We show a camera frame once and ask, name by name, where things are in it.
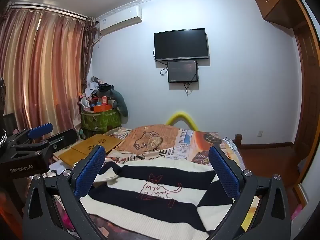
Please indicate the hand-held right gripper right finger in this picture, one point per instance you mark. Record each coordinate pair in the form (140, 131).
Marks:
(225, 172)

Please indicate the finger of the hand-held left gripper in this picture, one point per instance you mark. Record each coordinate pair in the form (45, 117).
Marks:
(63, 140)
(40, 130)

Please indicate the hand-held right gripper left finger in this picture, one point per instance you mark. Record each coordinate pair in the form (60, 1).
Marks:
(90, 172)

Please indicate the navy white striped sweater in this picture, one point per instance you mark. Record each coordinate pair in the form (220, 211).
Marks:
(155, 212)

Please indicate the bamboo folding lap desk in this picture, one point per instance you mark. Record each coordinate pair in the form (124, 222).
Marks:
(96, 143)

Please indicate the green patterned storage box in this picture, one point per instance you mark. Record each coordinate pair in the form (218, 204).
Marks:
(100, 122)

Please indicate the orange flat box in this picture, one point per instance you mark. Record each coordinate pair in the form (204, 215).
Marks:
(102, 108)

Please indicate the pink orange curtain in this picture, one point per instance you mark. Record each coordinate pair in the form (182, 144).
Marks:
(45, 75)

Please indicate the pile of clutter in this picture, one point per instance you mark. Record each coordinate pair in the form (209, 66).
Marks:
(90, 90)

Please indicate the small red box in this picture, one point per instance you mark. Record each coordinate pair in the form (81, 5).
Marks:
(104, 100)

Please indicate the yellow foam tube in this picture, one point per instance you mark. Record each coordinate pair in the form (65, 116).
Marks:
(183, 117)

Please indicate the wooden door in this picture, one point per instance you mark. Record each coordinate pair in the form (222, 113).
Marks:
(308, 80)

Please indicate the white air conditioner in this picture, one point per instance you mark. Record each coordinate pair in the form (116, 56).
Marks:
(120, 20)

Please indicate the wooden bed post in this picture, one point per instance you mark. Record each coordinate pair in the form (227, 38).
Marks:
(238, 142)

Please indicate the white wall socket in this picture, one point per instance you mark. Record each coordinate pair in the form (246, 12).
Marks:
(260, 133)

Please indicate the small black wall monitor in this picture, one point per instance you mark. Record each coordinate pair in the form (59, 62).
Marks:
(182, 71)

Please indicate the white curtain rail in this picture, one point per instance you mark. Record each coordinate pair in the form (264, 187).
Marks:
(50, 8)

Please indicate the black wall television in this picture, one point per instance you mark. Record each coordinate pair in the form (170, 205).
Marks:
(181, 44)

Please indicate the wooden wall cabinet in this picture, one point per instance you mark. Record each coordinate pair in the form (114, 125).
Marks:
(275, 2)

